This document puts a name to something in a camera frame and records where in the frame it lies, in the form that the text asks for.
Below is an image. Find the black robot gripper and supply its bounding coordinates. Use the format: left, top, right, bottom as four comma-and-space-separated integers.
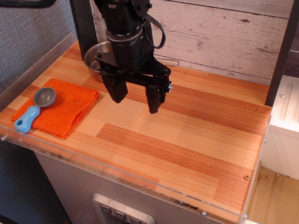
94, 37, 172, 114

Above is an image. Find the blue and grey spoon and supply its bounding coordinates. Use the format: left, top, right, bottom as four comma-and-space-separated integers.
14, 87, 57, 133

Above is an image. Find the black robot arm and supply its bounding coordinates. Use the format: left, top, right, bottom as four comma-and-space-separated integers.
94, 0, 173, 114

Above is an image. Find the small steel pan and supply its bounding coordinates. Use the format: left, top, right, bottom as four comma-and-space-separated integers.
84, 39, 171, 79

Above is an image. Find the orange folded cloth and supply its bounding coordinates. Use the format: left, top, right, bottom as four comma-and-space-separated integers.
9, 75, 103, 143

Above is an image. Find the clear acrylic edge guard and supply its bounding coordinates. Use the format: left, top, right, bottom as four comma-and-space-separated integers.
0, 103, 278, 224

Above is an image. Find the grey cabinet with dispenser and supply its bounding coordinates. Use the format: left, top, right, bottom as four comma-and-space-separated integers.
36, 153, 222, 224

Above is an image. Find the white ridged appliance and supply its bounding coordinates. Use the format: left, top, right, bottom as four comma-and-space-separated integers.
252, 19, 299, 187

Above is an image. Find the dark vertical post left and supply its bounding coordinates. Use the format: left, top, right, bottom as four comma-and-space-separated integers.
69, 0, 97, 59

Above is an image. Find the dark vertical post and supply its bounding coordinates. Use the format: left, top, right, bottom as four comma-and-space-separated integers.
69, 0, 97, 59
265, 0, 299, 106

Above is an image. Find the black sleeved cable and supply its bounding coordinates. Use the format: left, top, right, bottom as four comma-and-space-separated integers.
0, 0, 62, 12

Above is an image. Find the dark vertical post right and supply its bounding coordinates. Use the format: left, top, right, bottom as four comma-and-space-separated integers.
265, 0, 299, 106

